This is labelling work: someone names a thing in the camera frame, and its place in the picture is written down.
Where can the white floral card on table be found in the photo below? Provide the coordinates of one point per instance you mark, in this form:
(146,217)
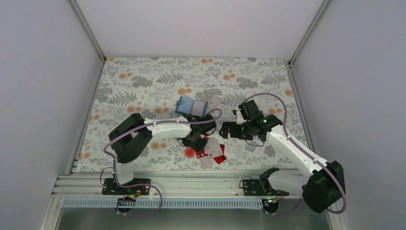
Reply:
(214,102)

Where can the small red card right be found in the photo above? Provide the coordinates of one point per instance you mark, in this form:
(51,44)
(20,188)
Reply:
(222,147)

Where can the red card lower right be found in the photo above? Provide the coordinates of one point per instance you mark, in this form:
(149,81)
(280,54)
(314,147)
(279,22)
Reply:
(219,159)

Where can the red card with black stripe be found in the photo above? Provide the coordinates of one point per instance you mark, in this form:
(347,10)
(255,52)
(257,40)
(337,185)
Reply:
(200,154)

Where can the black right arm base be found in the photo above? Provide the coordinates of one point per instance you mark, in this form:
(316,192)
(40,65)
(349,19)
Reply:
(255,187)

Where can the aluminium corner post left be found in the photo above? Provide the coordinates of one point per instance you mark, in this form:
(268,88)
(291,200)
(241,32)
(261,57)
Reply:
(87,29)

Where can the white card with red circle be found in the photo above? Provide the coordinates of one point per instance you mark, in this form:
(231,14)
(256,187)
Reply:
(189,153)

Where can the blue leather card holder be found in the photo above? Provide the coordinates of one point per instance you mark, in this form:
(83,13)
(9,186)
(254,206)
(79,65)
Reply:
(184,105)

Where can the aluminium rail frame front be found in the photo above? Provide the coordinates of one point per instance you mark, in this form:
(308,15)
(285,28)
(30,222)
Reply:
(196,184)

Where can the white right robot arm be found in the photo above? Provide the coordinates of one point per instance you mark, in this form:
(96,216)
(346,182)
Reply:
(320,183)

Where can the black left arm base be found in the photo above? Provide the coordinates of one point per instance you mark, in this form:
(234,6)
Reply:
(138,186)

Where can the aluminium corner post right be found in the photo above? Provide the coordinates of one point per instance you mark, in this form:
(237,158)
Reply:
(319,14)

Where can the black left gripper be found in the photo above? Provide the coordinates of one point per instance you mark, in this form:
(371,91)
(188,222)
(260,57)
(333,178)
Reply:
(198,148)

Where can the aluminium corner post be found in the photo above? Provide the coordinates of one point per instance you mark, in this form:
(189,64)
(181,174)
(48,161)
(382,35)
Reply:
(87,29)
(319,14)

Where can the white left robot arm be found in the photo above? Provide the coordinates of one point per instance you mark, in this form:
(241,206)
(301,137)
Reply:
(129,139)

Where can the white floral card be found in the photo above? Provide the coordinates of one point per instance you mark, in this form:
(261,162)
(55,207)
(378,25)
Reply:
(214,102)
(199,108)

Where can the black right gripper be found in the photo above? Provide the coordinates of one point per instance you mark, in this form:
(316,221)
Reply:
(233,133)

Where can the white cable duct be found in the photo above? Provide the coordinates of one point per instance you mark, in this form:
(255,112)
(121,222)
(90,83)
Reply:
(152,203)

